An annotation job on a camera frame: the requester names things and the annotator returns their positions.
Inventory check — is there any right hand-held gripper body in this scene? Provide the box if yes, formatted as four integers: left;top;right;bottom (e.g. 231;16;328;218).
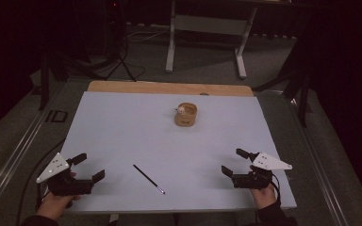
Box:
230;152;293;190

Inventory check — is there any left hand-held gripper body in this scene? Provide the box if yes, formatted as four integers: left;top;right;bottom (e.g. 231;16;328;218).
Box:
36;153;95;197

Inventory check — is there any thin black pen silver end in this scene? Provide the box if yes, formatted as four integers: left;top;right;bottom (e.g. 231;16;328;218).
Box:
133;164;166;195

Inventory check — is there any wooden pen holder with bear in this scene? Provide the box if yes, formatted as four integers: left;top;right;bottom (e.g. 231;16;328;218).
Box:
173;102;198;127

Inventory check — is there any person's right hand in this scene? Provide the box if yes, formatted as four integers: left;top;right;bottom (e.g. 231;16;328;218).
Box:
250;184;278;210

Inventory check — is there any person's left hand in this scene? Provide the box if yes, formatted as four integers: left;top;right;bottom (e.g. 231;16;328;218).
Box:
37;191;81;221

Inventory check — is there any black floor socket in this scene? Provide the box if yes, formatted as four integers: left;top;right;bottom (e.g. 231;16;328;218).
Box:
44;109;69;123

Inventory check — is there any white board sheet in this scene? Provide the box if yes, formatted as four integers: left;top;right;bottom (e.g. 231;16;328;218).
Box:
56;90;298;215

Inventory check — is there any black metal stand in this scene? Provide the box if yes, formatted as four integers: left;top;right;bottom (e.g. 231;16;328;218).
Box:
252;46;313;128

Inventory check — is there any black tripod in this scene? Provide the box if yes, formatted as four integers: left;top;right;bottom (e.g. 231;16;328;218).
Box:
104;0;138;83

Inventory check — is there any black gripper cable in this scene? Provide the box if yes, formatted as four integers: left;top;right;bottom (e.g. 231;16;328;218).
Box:
271;173;283;205
14;137;67;226

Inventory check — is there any aluminium floor rail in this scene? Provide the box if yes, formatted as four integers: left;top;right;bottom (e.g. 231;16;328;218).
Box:
254;89;362;226
0;80;66;218

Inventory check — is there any grey metal desk frame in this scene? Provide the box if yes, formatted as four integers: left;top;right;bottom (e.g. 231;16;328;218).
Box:
165;0;259;80

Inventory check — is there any white cable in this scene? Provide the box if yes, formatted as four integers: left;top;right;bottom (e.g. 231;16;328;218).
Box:
125;28;172;43

